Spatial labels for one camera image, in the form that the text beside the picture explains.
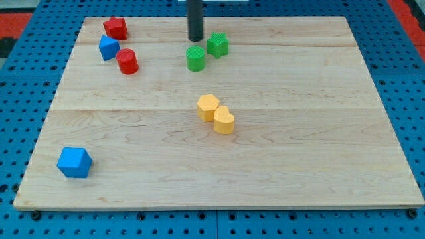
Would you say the blue triangular block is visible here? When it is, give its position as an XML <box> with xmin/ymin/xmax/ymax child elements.
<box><xmin>98</xmin><ymin>35</ymin><xmax>120</xmax><ymax>61</ymax></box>

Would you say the yellow hexagon block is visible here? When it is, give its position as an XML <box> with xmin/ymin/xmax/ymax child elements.
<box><xmin>197</xmin><ymin>94</ymin><xmax>220</xmax><ymax>122</ymax></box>

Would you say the light wooden board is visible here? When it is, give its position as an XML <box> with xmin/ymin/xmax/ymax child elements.
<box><xmin>14</xmin><ymin>17</ymin><xmax>424</xmax><ymax>212</ymax></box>

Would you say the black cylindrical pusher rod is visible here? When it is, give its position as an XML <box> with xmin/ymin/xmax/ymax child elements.
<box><xmin>186</xmin><ymin>0</ymin><xmax>203</xmax><ymax>42</ymax></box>

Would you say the red star block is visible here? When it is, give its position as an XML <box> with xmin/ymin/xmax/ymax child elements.
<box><xmin>103</xmin><ymin>17</ymin><xmax>128</xmax><ymax>40</ymax></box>

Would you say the yellow heart block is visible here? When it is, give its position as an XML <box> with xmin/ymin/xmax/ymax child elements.
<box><xmin>213</xmin><ymin>106</ymin><xmax>235</xmax><ymax>135</ymax></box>

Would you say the green cylinder block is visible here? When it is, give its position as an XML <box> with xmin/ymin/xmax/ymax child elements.
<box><xmin>186</xmin><ymin>46</ymin><xmax>205</xmax><ymax>72</ymax></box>

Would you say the green star block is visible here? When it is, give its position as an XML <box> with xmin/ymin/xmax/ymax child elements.
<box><xmin>207</xmin><ymin>32</ymin><xmax>229</xmax><ymax>59</ymax></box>

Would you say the blue cube block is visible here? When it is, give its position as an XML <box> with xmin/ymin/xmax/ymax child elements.
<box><xmin>56</xmin><ymin>147</ymin><xmax>93</xmax><ymax>178</ymax></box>

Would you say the red cylinder block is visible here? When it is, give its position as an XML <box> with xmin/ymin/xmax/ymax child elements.
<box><xmin>116</xmin><ymin>48</ymin><xmax>139</xmax><ymax>75</ymax></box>

